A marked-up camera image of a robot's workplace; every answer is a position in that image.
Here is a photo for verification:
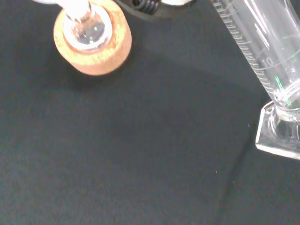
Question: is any clear round-bottom flask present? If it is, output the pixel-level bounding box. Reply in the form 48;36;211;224
62;0;111;51

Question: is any black bench cloth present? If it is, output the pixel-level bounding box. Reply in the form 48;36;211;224
0;0;300;225

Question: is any cork ring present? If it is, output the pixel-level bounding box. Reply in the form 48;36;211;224
53;0;132;76

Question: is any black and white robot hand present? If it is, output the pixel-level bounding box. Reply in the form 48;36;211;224
116;0;198;23

